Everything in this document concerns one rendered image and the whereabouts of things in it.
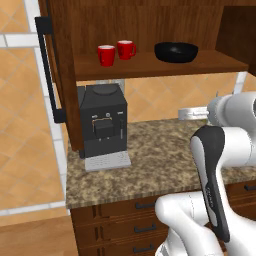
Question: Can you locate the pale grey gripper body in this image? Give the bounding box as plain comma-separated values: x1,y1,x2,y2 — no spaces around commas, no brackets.
177,106,210,121

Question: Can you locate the dark brown cabinet door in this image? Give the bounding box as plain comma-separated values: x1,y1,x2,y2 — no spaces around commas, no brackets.
215,4,256,77

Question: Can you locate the brown wooden cabinet door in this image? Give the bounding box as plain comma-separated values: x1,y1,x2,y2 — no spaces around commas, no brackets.
37,0,85,152

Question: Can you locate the black bowl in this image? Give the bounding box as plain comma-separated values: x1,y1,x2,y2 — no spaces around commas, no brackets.
153,41,200,64

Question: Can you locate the black coffee machine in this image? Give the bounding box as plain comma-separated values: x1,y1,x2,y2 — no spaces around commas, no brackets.
77,83,132,173

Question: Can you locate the brown wooden drawer front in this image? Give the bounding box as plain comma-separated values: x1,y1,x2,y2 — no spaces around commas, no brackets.
229,199,256,222
76,235,168,256
73,215,168,242
70,195,162,220
225,179,256,202

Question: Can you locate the red mug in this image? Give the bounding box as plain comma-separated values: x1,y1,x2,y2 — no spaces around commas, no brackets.
97,44,117,68
116,39,137,61

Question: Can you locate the brown wooden wall cabinet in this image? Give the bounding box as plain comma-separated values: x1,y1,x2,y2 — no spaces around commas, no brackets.
46,0,256,82

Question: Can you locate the long black door handle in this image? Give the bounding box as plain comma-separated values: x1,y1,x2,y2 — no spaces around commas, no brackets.
34,16,68,124

